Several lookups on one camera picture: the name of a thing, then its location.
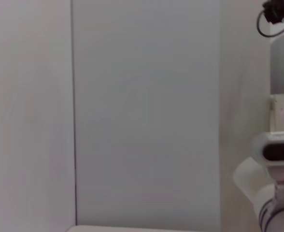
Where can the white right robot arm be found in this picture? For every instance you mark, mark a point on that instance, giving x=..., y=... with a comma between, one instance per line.
x=250, y=178

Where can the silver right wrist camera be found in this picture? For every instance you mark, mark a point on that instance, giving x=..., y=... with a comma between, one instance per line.
x=260, y=145

